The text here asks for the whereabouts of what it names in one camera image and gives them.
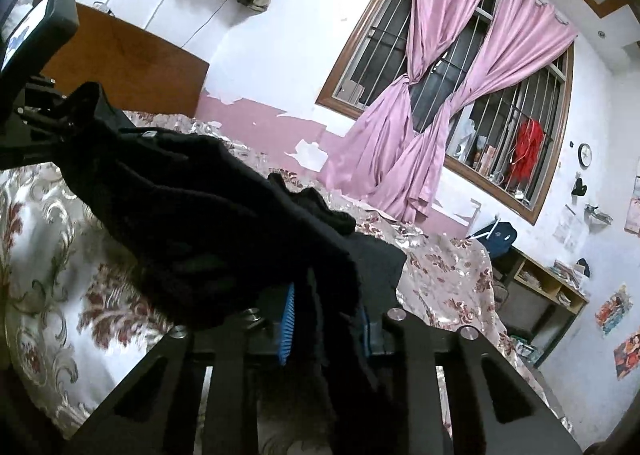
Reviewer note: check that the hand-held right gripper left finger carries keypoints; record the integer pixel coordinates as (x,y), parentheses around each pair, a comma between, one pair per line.
(287,330)

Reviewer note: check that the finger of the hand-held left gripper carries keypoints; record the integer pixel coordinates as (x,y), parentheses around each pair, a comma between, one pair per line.
(45,120)

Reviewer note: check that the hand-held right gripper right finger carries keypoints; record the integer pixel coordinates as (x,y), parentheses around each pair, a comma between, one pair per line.
(367,336)

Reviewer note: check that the black jacket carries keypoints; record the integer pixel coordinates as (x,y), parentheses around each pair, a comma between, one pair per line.
(200,215)

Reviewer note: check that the wooden headboard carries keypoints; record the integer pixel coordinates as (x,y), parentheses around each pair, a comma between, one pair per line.
(135,70)

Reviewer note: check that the blue backpack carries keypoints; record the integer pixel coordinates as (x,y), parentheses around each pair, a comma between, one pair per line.
(497,240)

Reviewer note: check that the floral satin bedspread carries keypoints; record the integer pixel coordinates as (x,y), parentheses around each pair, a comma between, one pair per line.
(60,285)

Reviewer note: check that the wooden desk shelf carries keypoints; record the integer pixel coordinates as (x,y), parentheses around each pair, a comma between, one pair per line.
(540,305)

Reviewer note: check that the pink curtain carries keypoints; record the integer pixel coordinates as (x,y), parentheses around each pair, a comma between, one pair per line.
(400,125)
(450,150)

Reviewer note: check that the stack of papers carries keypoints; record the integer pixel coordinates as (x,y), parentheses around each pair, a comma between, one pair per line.
(565,269)

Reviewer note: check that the windowsill bottles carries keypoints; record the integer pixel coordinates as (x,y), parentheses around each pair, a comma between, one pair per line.
(485,155)

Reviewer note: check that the dark cap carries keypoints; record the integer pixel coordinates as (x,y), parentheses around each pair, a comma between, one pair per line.
(583,267)

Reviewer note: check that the red garment at window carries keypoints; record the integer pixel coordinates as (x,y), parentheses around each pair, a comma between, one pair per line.
(529,150)

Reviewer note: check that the pink curtains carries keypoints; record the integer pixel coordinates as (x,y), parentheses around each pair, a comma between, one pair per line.
(500,100)

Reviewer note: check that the paper wall calendar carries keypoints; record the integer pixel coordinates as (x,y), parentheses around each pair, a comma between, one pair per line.
(567,227)

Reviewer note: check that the colourful cartoon wall poster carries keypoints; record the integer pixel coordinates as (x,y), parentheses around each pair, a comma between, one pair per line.
(629,355)
(614,310)

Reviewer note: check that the black wall ornament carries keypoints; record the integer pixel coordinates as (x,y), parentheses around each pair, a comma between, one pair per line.
(580,187)

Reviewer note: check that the metal wall rack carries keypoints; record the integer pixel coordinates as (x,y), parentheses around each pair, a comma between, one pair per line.
(599,215)

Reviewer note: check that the round wall clock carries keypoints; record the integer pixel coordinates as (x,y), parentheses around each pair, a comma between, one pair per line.
(585,155)

